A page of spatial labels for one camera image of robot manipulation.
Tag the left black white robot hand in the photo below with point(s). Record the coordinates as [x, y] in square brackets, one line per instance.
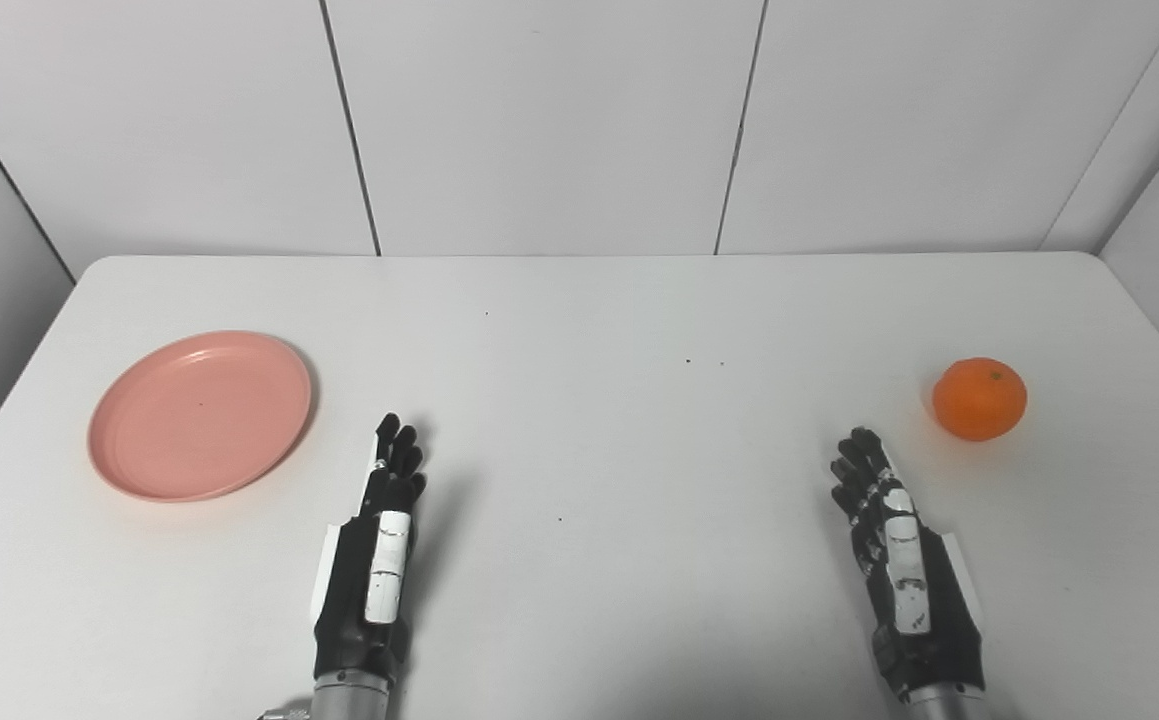
[354, 590]

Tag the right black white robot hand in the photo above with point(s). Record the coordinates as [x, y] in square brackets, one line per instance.
[924, 600]

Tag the orange fruit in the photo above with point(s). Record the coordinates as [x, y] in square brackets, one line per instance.
[979, 400]

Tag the pink round plate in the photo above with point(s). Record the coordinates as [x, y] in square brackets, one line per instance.
[199, 415]

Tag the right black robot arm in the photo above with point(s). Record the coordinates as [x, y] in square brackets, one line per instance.
[947, 704]

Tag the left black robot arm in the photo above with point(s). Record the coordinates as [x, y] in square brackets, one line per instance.
[351, 700]

